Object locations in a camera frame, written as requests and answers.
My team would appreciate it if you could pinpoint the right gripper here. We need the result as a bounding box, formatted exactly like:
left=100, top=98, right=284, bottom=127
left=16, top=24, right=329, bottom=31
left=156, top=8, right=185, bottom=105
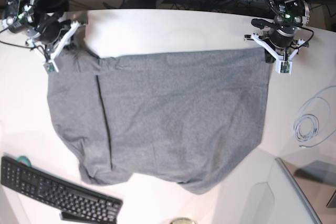
left=36, top=19, right=88, bottom=45

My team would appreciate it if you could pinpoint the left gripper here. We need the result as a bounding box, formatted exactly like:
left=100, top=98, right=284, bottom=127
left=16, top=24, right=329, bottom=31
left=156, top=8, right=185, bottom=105
left=244, top=35, right=284, bottom=64

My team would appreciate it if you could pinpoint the grey t-shirt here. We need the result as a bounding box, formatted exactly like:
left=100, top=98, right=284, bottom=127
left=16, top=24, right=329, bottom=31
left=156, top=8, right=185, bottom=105
left=47, top=48, right=270, bottom=195

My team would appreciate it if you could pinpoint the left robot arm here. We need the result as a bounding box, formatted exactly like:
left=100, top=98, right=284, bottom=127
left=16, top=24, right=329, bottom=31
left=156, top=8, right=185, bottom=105
left=245, top=0, right=314, bottom=67

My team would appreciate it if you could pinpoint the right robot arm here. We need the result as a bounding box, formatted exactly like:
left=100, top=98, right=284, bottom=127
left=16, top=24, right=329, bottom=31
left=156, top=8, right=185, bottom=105
left=1, top=0, right=86, bottom=50

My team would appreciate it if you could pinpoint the green tape roll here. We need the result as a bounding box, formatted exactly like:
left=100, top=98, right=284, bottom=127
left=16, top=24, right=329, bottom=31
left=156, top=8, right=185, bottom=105
left=16, top=156, right=32, bottom=167

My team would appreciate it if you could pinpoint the grey monitor edge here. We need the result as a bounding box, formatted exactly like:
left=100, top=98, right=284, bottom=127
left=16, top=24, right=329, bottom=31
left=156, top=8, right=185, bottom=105
left=279, top=158, right=335, bottom=223

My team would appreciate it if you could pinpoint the black keyboard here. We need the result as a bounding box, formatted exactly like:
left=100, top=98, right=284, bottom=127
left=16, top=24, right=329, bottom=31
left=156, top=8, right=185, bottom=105
left=1, top=156, right=123, bottom=223

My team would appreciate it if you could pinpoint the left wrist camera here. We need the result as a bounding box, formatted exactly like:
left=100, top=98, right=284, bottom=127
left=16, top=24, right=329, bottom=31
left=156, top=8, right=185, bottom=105
left=275, top=60, right=292, bottom=74

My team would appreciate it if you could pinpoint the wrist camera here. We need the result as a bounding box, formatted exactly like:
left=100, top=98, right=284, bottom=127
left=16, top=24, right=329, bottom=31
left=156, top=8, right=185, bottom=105
left=275, top=60, right=292, bottom=74
left=43, top=61, right=59, bottom=74

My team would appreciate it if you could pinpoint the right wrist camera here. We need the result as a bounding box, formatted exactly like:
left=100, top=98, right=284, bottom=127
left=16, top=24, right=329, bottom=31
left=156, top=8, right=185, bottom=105
left=43, top=61, right=59, bottom=74

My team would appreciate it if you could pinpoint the coiled white cable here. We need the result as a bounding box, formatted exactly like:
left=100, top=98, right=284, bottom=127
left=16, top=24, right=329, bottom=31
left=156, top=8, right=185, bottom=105
left=292, top=86, right=336, bottom=148

